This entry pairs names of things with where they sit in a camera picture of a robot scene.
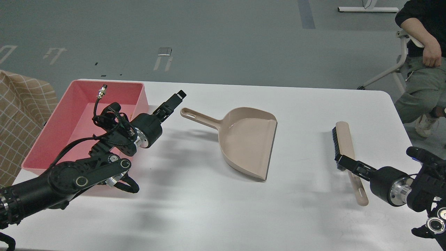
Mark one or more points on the pink plastic bin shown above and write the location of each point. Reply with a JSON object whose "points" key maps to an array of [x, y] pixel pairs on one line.
{"points": [[72, 118]]}

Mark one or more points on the seated person's hand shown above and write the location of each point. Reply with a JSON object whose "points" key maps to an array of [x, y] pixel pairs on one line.
{"points": [[432, 55]]}

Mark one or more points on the beige checkered cloth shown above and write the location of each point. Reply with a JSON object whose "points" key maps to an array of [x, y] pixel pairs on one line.
{"points": [[25, 105]]}

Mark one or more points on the beige hand brush black bristles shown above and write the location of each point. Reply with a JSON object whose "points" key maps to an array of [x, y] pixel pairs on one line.
{"points": [[342, 140]]}

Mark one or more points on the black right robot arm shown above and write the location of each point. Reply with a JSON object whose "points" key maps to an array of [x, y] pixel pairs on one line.
{"points": [[424, 191]]}

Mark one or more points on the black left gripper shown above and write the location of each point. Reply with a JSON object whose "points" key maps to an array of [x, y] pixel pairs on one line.
{"points": [[149, 125]]}

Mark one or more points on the seated person's forearm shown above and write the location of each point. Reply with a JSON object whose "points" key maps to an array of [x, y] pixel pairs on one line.
{"points": [[416, 29]]}

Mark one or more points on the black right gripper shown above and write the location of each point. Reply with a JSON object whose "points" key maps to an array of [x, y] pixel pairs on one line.
{"points": [[389, 184]]}

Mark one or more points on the beige plastic dustpan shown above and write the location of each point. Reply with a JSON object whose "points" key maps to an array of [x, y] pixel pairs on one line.
{"points": [[246, 138]]}

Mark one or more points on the seated person in green trousers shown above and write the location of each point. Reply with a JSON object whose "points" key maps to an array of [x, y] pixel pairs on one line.
{"points": [[420, 103]]}

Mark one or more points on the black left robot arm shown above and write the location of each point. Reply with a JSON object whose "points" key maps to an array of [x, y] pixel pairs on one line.
{"points": [[87, 162]]}

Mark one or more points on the white table base bar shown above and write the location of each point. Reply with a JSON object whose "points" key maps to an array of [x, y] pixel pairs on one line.
{"points": [[372, 10]]}

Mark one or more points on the silver floor socket plate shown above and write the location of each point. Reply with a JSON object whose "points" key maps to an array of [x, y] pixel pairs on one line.
{"points": [[164, 51]]}

